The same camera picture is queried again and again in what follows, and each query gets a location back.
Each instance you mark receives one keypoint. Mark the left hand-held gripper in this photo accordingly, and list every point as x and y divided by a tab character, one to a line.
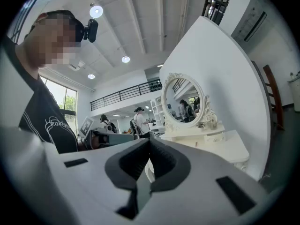
87	128

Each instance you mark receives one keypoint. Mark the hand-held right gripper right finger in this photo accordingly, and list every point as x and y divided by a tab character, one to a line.
199	196

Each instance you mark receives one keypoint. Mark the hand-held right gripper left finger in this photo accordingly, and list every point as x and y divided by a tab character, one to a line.
82	184

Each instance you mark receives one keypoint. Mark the white dressing table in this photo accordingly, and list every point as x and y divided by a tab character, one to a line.
229	149

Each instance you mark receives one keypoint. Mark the white shelf unit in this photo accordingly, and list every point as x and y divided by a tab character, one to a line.
157	112

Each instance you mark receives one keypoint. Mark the black mezzanine railing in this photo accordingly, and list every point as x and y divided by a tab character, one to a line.
126	94

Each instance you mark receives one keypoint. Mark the round ceiling light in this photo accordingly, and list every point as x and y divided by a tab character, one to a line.
91	76
125	59
96	11

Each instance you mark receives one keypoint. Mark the large glass window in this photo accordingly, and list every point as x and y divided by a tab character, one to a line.
63	99

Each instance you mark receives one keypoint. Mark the purple artificial plant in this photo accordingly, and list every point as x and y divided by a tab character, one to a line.
200	125

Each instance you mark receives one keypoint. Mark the clear glass jar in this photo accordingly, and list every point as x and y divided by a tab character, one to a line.
212	125

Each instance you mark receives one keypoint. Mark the oval white framed mirror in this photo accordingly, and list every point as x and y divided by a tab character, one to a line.
182	95

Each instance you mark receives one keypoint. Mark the black printed t-shirt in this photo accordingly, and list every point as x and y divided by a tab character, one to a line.
47	116

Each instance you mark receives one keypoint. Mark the person's head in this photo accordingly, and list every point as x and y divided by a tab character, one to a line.
42	39

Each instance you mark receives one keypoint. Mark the brown wooden chair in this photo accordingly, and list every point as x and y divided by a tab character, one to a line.
273	90

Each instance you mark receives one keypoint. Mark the white cabinet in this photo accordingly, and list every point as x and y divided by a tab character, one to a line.
294	95

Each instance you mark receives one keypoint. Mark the black barred railing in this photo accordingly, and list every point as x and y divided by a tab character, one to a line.
218	1

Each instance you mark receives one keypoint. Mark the black head camera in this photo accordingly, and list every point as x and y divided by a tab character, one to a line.
92	30

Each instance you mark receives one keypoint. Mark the wall air conditioner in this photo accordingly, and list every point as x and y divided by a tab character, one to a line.
254	28

